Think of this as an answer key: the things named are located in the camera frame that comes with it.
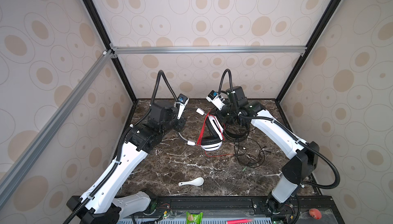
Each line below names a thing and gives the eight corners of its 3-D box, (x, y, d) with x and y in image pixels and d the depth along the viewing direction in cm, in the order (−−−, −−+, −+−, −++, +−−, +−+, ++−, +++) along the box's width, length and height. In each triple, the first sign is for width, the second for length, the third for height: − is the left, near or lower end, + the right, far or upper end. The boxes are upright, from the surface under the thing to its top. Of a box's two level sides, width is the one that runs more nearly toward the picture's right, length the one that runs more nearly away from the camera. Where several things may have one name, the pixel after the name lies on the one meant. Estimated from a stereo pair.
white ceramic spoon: (178, 185, 82) (178, 184, 80) (179, 178, 84) (178, 177, 83) (203, 185, 82) (204, 184, 80) (203, 178, 84) (203, 177, 83)
